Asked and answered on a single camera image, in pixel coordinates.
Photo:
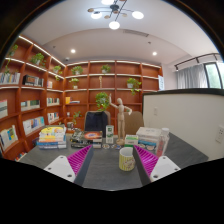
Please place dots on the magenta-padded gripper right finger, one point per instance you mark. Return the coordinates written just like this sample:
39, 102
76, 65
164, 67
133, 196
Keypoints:
163, 166

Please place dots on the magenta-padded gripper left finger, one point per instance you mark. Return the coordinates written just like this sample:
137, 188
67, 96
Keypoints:
60, 166

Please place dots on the stack of colourful books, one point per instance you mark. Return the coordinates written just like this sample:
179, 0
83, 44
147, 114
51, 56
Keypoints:
51, 136

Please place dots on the yellow striped mug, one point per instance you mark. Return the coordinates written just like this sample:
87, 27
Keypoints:
127, 160

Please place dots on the pile of orange-covered books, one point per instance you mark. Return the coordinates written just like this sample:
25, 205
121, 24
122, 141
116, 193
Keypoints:
88, 137

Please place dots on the small green white box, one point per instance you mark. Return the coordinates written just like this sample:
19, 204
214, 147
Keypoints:
131, 140

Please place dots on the dark office chair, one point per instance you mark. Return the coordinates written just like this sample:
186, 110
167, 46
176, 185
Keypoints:
96, 121

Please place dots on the tall green white carton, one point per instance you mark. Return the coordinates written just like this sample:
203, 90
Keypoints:
109, 134

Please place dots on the wooden artist mannequin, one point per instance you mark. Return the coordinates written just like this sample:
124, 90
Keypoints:
120, 120

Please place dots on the orange wooden shelf unit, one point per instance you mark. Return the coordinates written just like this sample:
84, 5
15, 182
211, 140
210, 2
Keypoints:
40, 96

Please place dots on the grey curtain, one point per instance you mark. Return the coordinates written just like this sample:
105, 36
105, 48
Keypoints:
191, 76

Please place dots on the window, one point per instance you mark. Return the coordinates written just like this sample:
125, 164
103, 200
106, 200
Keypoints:
213, 75

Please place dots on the ceiling lamp with round lights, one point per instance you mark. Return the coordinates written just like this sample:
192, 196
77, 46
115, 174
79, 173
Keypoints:
115, 13

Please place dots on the white wall switch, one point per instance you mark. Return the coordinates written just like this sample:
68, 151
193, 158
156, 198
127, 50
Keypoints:
155, 111

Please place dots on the white wall socket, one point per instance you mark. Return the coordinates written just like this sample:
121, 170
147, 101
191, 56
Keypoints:
220, 134

